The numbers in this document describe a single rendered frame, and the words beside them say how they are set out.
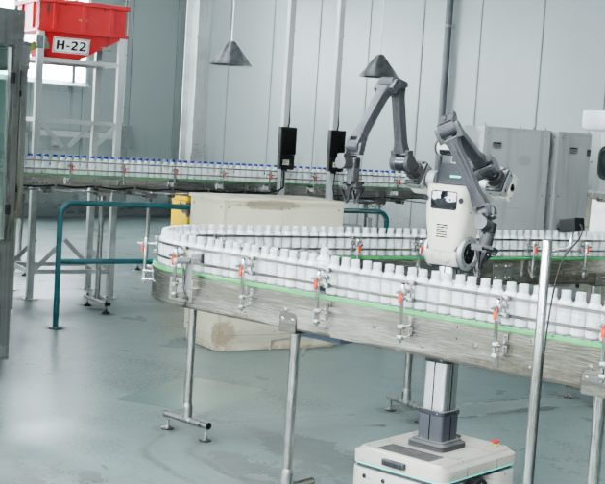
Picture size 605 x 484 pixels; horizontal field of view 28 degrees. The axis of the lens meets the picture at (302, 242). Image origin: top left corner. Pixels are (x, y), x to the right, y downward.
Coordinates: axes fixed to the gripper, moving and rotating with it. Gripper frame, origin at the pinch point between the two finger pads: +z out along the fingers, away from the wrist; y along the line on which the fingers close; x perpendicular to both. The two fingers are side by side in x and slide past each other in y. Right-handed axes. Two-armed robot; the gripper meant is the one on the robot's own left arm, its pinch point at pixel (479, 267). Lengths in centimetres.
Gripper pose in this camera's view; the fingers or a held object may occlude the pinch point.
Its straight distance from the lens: 508.0
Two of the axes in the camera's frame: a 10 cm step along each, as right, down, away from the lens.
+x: 4.7, 2.4, 8.5
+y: 8.5, 1.4, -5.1
